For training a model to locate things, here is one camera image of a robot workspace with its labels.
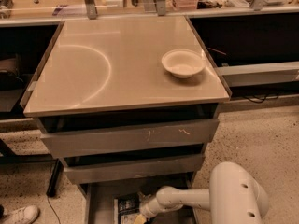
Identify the white sneaker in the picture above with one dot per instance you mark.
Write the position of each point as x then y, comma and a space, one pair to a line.
24, 215

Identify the black table leg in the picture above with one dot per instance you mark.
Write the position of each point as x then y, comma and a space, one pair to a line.
55, 174

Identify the middle metal bracket post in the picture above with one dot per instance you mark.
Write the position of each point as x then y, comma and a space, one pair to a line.
161, 9

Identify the blue chip bag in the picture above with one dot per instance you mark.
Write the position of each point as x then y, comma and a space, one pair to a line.
126, 207

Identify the bottom open grey drawer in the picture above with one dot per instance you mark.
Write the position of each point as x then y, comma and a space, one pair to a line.
100, 198

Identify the foam gripper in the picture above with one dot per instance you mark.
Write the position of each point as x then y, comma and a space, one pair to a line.
147, 208

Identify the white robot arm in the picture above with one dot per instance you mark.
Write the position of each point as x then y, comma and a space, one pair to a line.
233, 197

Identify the white paper bowl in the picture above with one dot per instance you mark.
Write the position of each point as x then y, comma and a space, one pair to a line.
183, 63

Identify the middle grey drawer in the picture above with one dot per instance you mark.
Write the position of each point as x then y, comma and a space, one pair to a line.
134, 169

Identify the grey drawer cabinet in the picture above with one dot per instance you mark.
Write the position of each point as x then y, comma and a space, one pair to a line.
108, 73

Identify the top grey drawer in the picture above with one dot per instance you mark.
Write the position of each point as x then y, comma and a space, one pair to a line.
130, 138

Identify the left metal bracket post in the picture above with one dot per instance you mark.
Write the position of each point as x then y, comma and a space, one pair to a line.
91, 9

